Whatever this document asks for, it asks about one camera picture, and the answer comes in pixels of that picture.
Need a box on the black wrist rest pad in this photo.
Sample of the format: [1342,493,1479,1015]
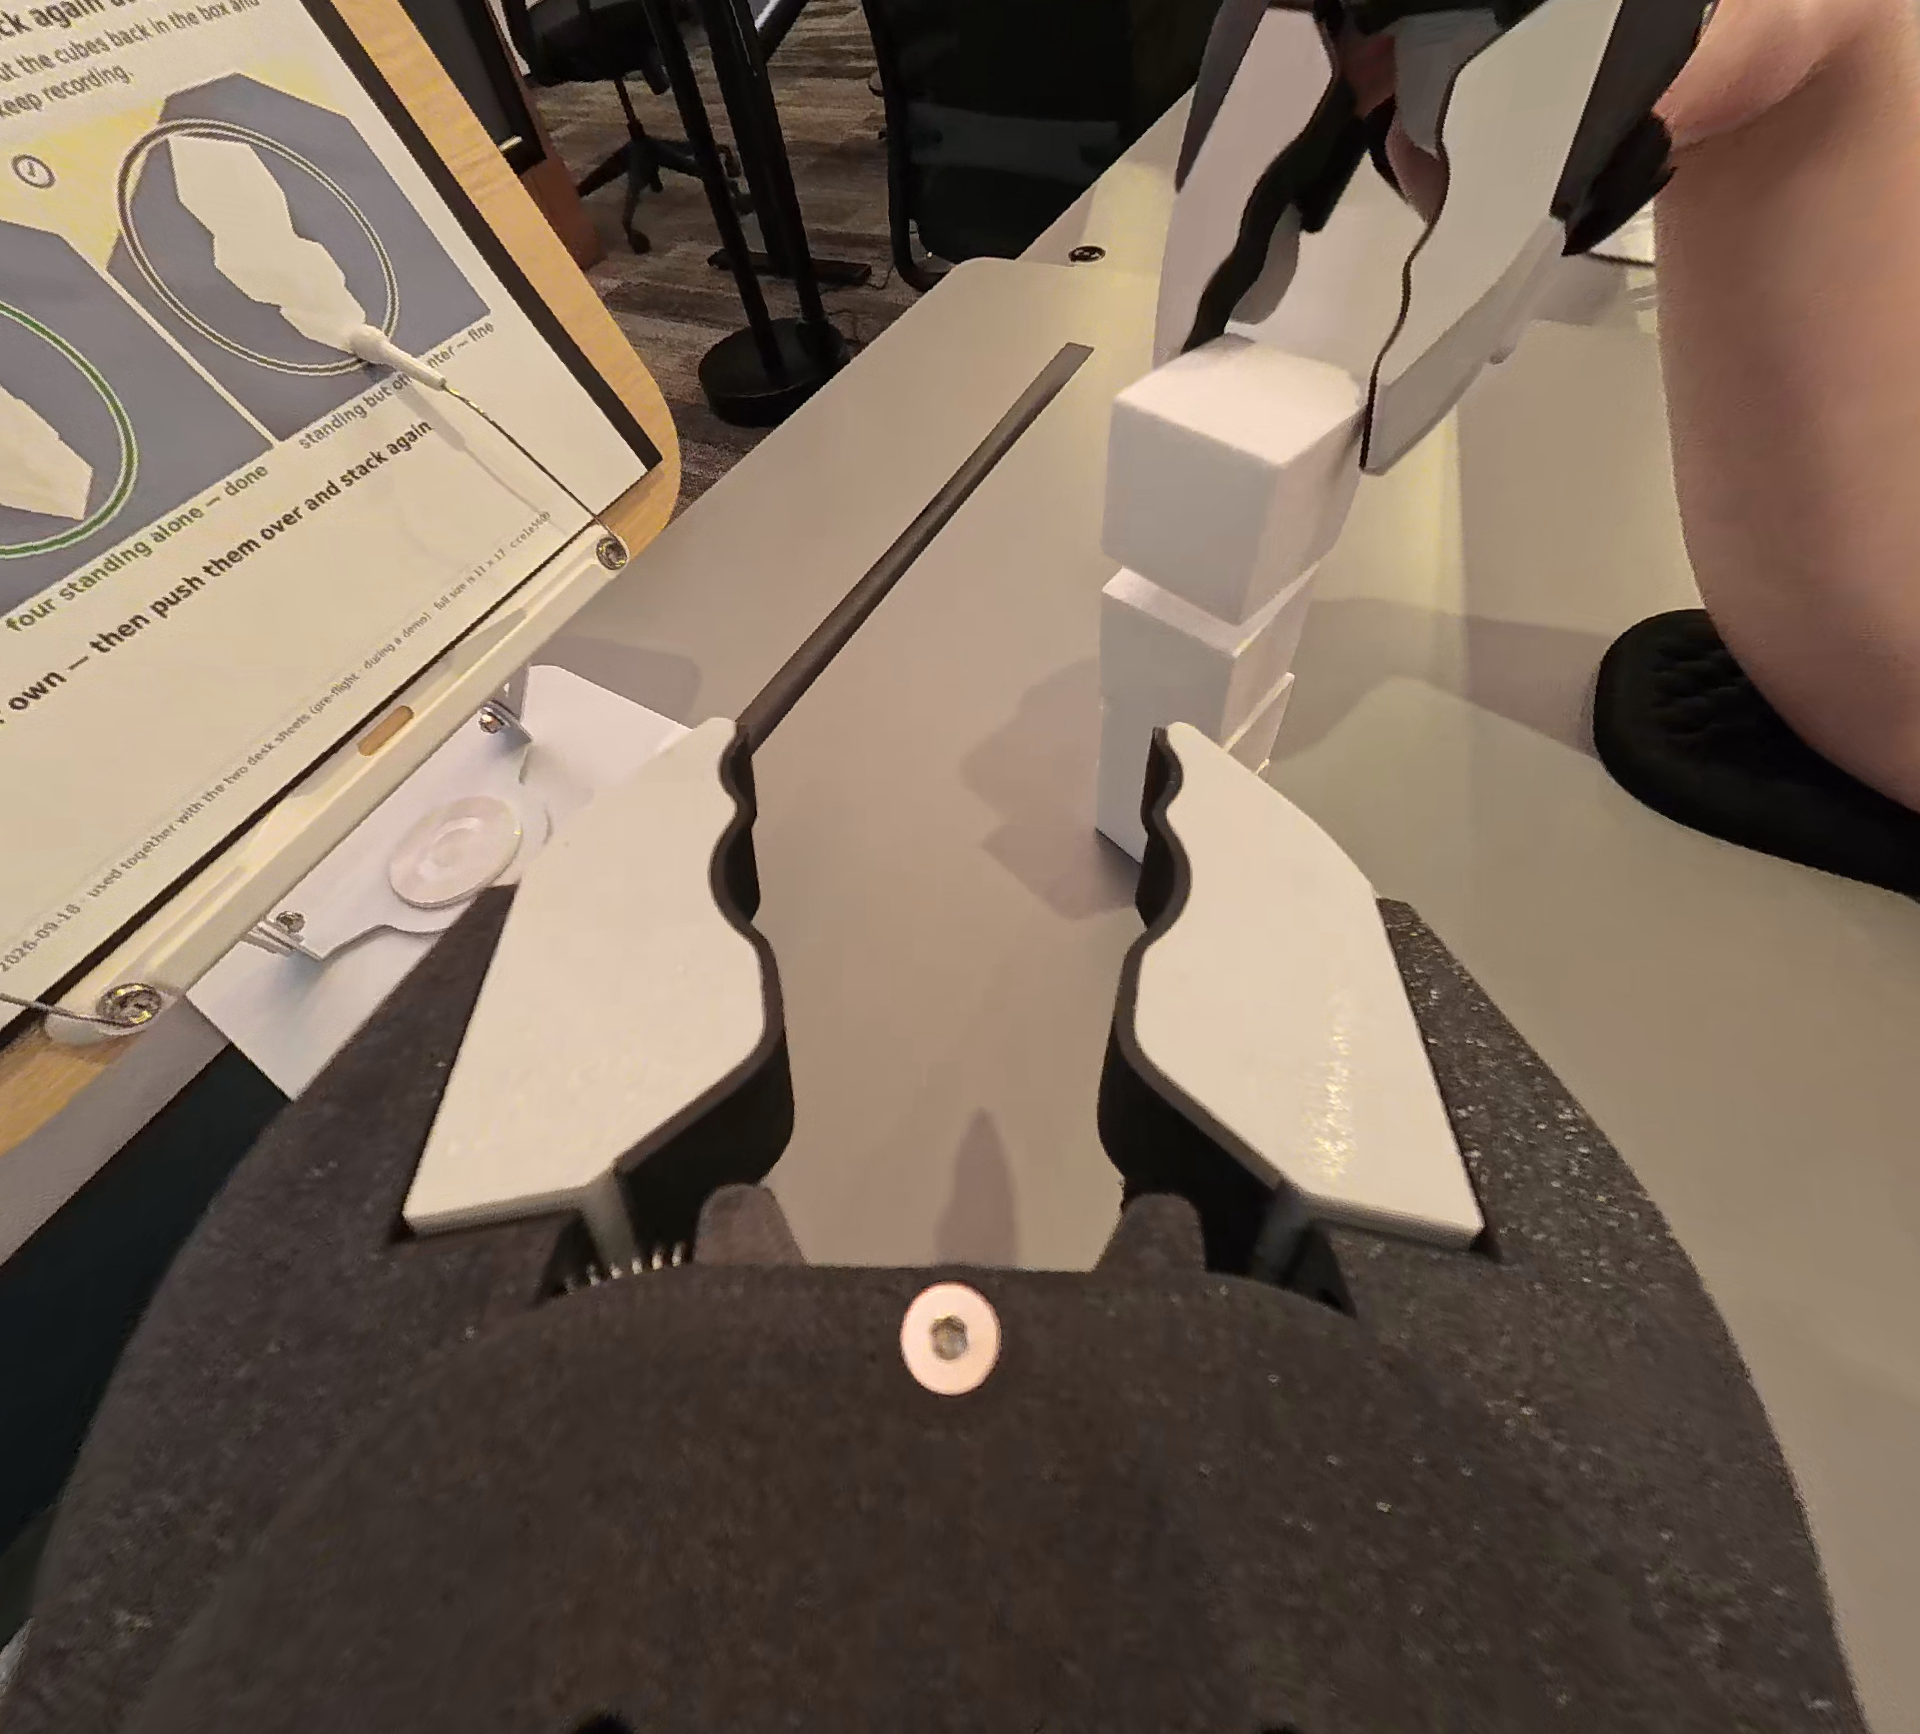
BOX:
[1594,608,1920,904]

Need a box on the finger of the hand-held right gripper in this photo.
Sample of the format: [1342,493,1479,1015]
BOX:
[1173,0,1389,360]
[1355,0,1638,477]

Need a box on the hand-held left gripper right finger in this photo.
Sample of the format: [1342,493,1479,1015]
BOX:
[1098,720,1488,1278]

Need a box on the printed paper sheet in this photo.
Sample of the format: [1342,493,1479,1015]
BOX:
[0,0,669,1002]

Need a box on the black display floor stand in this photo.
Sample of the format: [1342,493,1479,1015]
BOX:
[605,0,857,427]

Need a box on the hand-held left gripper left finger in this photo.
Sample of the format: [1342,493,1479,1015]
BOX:
[401,719,794,1272]

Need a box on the wooden board document stand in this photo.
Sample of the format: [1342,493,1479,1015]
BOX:
[0,0,684,1167]

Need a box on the person's right forearm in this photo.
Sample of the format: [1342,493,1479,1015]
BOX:
[1649,54,1920,792]

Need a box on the person's right hand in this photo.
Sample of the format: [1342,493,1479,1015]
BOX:
[1655,0,1891,154]

